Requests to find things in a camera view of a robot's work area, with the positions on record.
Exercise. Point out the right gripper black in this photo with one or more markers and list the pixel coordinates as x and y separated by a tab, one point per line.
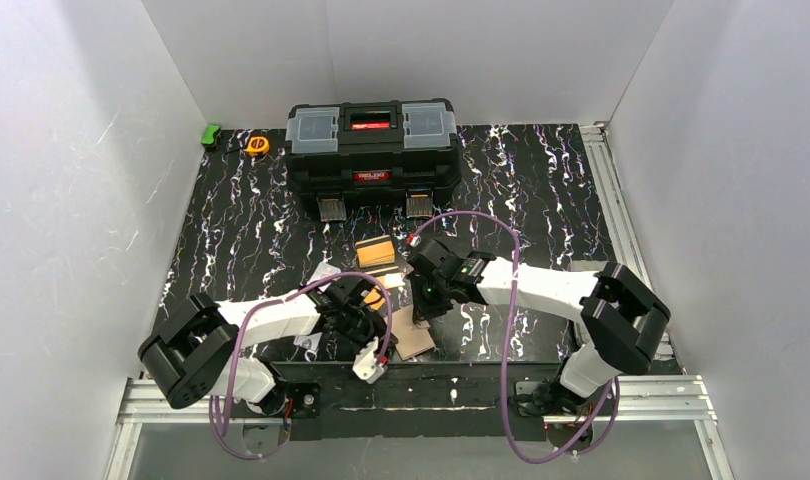
429	302

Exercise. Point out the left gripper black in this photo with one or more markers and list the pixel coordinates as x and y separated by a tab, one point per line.
368	328

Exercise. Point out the tan card holder with sleeves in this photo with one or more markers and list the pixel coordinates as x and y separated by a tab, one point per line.
412	338

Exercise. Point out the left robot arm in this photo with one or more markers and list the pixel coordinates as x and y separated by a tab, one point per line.
197	351

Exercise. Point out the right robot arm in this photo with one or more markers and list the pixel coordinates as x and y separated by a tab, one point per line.
624	320

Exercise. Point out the gold card stack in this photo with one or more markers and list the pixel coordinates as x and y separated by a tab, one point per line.
376	253

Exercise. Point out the black toolbox with clear lids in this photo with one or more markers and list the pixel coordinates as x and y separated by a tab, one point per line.
340	157

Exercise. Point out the yellow tape measure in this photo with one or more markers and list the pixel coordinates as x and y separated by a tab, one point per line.
257	146

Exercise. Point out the green plastic object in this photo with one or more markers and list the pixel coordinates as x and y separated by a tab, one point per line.
211	136

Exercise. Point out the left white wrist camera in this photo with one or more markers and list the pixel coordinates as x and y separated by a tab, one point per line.
366	365

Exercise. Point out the white aluminium table rail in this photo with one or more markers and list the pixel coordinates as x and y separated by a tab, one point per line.
612	201

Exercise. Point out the front aluminium rail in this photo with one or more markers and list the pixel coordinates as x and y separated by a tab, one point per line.
440	426

